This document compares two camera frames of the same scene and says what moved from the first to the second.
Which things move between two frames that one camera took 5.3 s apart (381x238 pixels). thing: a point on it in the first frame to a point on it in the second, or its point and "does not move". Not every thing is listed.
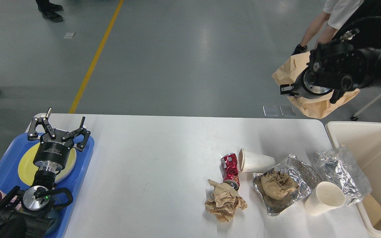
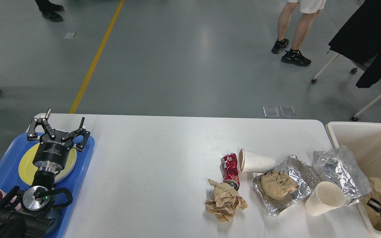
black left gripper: [52, 154] does not move
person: [337, 12] to [311, 9]
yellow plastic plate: [26, 167] does not move
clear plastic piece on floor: [271, 111] does not move
